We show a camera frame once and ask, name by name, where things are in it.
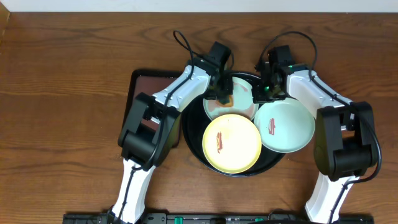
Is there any yellow plate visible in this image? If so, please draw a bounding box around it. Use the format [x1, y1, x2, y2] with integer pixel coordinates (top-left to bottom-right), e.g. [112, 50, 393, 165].
[201, 114, 262, 174]

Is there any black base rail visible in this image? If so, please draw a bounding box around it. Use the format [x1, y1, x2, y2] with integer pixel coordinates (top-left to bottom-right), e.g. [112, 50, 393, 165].
[62, 212, 376, 224]

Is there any round black tray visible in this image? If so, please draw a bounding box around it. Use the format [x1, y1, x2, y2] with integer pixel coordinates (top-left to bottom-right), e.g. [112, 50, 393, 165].
[181, 70, 286, 177]

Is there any light green plate top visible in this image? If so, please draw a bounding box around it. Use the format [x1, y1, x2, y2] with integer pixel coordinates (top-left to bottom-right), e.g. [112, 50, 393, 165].
[203, 77, 259, 120]

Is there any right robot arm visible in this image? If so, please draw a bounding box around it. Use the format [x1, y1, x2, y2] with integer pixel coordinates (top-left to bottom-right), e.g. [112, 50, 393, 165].
[252, 45, 381, 223]

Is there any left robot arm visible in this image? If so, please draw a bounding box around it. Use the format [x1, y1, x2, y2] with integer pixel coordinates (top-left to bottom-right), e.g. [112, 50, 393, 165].
[108, 42, 233, 223]

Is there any rectangular black brown tray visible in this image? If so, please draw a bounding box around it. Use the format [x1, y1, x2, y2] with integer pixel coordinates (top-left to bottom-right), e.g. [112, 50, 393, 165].
[124, 68, 184, 149]

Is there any light green plate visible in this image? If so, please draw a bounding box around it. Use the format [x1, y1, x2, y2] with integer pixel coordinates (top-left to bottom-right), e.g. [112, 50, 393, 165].
[254, 98, 315, 154]
[203, 77, 259, 120]

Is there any green orange sponge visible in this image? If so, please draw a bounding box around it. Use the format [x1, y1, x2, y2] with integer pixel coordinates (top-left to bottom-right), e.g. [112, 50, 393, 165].
[217, 95, 233, 108]

